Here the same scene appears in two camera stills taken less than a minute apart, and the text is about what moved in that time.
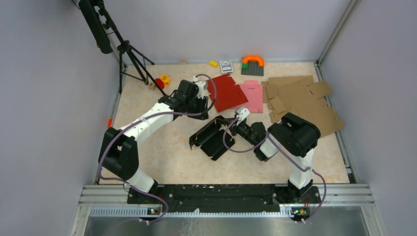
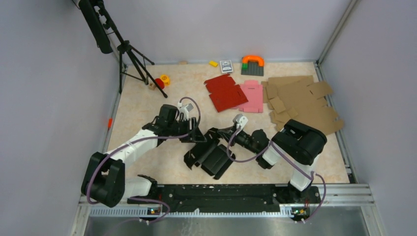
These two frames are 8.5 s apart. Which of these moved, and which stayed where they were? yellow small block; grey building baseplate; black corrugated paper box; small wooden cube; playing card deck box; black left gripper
Moved: black corrugated paper box; black left gripper
Stayed: playing card deck box; yellow small block; grey building baseplate; small wooden cube
